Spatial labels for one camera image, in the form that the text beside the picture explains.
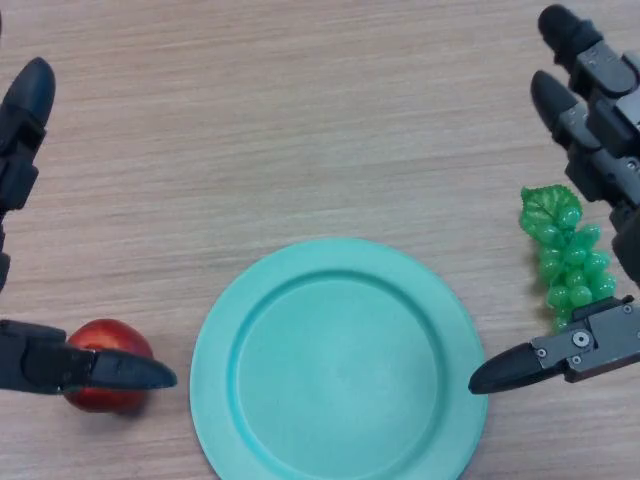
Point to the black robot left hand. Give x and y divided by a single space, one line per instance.
20 130

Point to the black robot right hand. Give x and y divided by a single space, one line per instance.
610 120

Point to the teal round plate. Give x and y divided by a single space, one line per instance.
340 365

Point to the green grape bunch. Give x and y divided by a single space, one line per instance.
575 270

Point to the red apple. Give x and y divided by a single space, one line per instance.
102 401

